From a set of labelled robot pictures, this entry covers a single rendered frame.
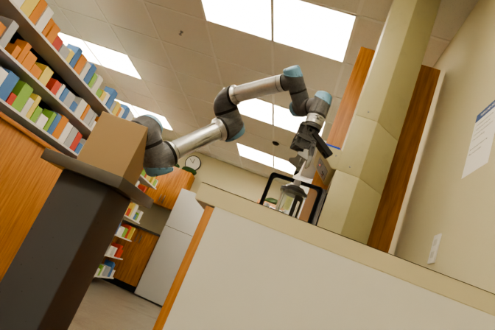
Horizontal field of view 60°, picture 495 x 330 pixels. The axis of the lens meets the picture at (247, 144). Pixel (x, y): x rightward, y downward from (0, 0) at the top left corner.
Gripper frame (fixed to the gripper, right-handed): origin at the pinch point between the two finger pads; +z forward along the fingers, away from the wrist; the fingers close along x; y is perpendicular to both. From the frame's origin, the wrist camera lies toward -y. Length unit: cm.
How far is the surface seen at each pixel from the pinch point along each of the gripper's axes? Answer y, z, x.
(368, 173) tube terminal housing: -37, -22, -27
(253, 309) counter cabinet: 15, 50, 70
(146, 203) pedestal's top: 50, 33, -12
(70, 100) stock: 175, -45, -244
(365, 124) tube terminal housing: -27, -43, -26
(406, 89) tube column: -44, -74, -31
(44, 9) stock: 198, -84, -162
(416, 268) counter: -11, 31, 77
